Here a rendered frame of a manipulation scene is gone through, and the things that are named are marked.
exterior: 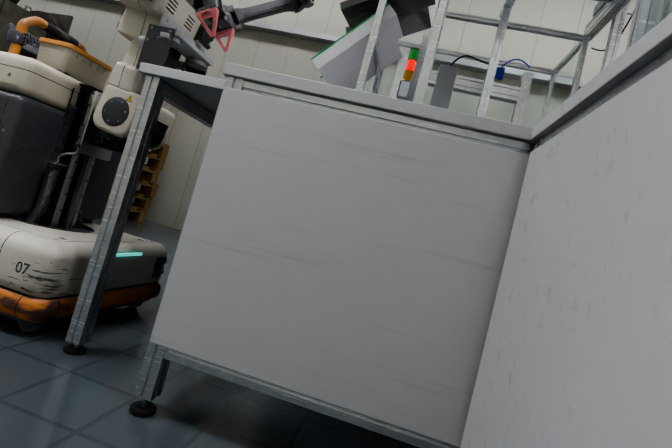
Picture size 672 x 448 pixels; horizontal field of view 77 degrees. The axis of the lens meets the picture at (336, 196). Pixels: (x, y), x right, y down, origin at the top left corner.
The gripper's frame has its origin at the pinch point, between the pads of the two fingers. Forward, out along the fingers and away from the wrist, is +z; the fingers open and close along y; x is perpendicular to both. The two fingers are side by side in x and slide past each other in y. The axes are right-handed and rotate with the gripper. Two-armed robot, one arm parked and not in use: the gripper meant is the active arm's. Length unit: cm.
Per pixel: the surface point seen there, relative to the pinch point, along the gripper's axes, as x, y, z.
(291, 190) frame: 52, -31, 54
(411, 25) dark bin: -10.0, 17.6, 27.0
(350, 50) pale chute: 13.2, -3.8, 26.9
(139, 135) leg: 72, -25, 1
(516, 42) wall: -176, 366, -33
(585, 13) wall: -245, 379, 3
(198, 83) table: 49, -24, 6
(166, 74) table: 53, -26, -3
